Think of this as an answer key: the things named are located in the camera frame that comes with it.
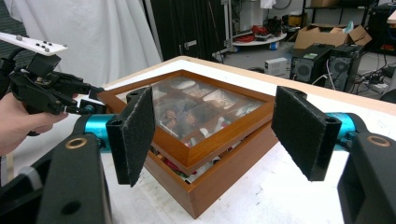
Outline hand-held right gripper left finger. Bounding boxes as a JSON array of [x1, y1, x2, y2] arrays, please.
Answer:
[[83, 86, 156, 188]]

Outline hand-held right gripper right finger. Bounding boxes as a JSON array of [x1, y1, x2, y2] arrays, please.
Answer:
[[271, 85, 358, 182]]

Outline wooden box with glass lid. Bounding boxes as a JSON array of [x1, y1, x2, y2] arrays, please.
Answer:
[[96, 68, 279, 219]]

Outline white curtain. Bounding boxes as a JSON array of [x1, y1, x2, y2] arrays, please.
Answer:
[[3, 0, 163, 88]]

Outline black computer tower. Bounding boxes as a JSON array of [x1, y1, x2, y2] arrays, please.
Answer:
[[289, 43, 335, 85], [325, 45, 363, 92]]

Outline white electronic device box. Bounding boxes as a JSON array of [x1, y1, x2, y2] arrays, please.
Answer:
[[264, 57, 289, 77]]

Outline white power strip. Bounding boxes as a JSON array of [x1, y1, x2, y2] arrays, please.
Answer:
[[362, 78, 390, 94]]

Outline open cardboard box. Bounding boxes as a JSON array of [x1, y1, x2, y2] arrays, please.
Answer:
[[293, 23, 373, 50]]

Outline round white table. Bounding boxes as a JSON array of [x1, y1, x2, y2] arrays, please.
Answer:
[[232, 31, 288, 48]]

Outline black curtain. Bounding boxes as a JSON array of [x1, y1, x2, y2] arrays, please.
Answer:
[[144, 0, 228, 63]]

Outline metal stand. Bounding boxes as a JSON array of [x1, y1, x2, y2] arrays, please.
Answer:
[[219, 0, 237, 57]]

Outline black sleeved gripper cable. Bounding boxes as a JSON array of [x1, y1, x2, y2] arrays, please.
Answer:
[[0, 46, 29, 76]]

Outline red coiled cable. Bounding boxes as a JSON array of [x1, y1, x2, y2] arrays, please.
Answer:
[[233, 24, 270, 44]]

